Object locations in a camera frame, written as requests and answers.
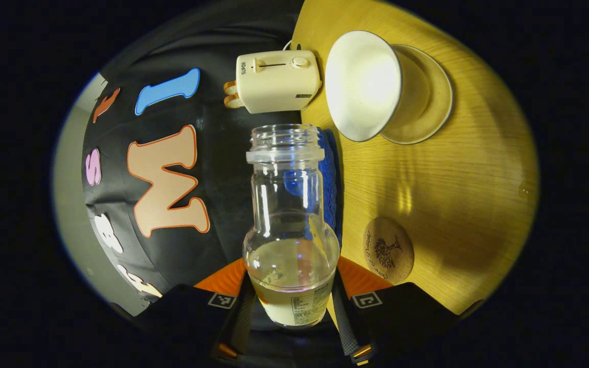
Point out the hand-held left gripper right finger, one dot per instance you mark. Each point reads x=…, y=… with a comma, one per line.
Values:
x=343, y=327

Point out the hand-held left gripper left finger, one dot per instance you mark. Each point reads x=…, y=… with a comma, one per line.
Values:
x=241, y=327

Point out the clear water bottle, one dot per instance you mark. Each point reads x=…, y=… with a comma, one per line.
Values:
x=289, y=255

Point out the round cork coaster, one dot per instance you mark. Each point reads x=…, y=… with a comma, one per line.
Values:
x=388, y=250

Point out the cream teacup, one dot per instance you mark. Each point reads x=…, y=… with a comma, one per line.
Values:
x=361, y=84

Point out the blue towel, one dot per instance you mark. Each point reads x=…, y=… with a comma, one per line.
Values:
x=331, y=184

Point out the black backdrop cloth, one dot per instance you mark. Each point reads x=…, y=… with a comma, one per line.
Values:
x=223, y=168

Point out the cream saucer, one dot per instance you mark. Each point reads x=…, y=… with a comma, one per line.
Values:
x=427, y=97

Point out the cream toaster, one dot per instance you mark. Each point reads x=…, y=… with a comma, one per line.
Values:
x=276, y=82

